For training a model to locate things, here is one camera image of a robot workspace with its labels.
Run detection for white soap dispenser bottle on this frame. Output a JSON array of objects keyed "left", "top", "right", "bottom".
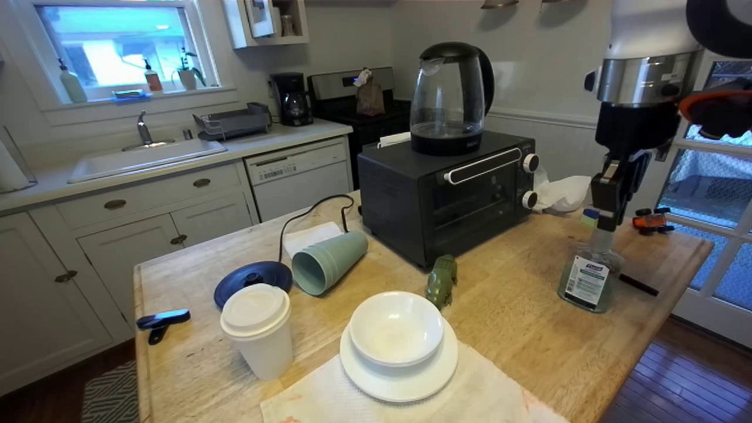
[{"left": 58, "top": 64, "right": 87, "bottom": 104}]

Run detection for steel kitchen faucet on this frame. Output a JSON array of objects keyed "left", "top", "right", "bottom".
[{"left": 123, "top": 112, "right": 174, "bottom": 151}]

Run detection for orange black tool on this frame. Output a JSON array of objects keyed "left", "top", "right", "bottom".
[{"left": 632, "top": 206, "right": 672, "bottom": 234}]

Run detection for green toy crocodile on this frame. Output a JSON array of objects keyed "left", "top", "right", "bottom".
[{"left": 426, "top": 253, "right": 456, "bottom": 307}]

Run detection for white lidded paper cup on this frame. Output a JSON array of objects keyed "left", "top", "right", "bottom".
[{"left": 221, "top": 285, "right": 293, "bottom": 381}]

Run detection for black kitchen stove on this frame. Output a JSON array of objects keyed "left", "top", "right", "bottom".
[{"left": 308, "top": 66, "right": 409, "bottom": 185}]

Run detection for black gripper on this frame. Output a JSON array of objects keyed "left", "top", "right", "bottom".
[{"left": 590, "top": 104, "right": 679, "bottom": 232}]

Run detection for white crumpled paper towel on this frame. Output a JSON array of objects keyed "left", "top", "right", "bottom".
[{"left": 533, "top": 177, "right": 590, "bottom": 214}]

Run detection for white wall shelf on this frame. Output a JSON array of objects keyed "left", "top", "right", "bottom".
[{"left": 224, "top": 0, "right": 308, "bottom": 50}]

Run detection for black toaster oven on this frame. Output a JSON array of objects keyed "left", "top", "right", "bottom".
[{"left": 357, "top": 131, "right": 539, "bottom": 268}]

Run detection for clear green soap bottle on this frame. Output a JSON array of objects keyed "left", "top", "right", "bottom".
[{"left": 558, "top": 210, "right": 621, "bottom": 312}]

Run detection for brown bottle on windowsill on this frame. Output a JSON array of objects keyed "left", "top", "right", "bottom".
[{"left": 144, "top": 58, "right": 163, "bottom": 92}]

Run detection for glass electric kettle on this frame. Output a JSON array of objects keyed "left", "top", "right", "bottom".
[{"left": 409, "top": 42, "right": 497, "bottom": 156}]

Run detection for brown paper bag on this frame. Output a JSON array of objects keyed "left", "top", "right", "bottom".
[{"left": 352, "top": 69, "right": 385, "bottom": 114}]

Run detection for white bowl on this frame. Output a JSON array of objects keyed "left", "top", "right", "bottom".
[{"left": 347, "top": 291, "right": 444, "bottom": 369}]

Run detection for white lower cabinets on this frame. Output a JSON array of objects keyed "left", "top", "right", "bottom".
[{"left": 0, "top": 164, "right": 257, "bottom": 395}]

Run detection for black coffee maker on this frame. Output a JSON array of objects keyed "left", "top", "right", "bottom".
[{"left": 272, "top": 72, "right": 312, "bottom": 126}]

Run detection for white dishwasher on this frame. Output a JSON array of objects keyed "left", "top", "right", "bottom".
[{"left": 244, "top": 136, "right": 352, "bottom": 220}]

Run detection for white cloth mat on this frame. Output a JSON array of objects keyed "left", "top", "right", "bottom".
[{"left": 262, "top": 340, "right": 568, "bottom": 423}]

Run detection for white folded napkin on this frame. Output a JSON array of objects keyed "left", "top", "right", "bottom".
[{"left": 281, "top": 220, "right": 343, "bottom": 258}]

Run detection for white kitchen sink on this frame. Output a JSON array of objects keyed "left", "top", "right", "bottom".
[{"left": 68, "top": 138, "right": 226, "bottom": 183}]

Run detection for dark blue round lid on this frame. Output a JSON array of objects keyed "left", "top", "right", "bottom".
[{"left": 215, "top": 260, "right": 293, "bottom": 307}]

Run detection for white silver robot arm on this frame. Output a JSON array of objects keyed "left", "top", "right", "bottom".
[{"left": 585, "top": 0, "right": 752, "bottom": 232}]

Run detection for green plastic cup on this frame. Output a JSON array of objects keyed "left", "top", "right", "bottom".
[{"left": 292, "top": 232, "right": 370, "bottom": 297}]

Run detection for black power cable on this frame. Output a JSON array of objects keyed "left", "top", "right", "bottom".
[{"left": 276, "top": 192, "right": 359, "bottom": 264}]

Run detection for black marker pen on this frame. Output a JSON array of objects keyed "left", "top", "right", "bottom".
[{"left": 618, "top": 273, "right": 661, "bottom": 297}]

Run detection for white plate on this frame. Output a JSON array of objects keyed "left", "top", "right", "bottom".
[{"left": 339, "top": 325, "right": 459, "bottom": 403}]

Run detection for blue black clip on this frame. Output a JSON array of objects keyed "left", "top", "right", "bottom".
[{"left": 136, "top": 307, "right": 190, "bottom": 346}]

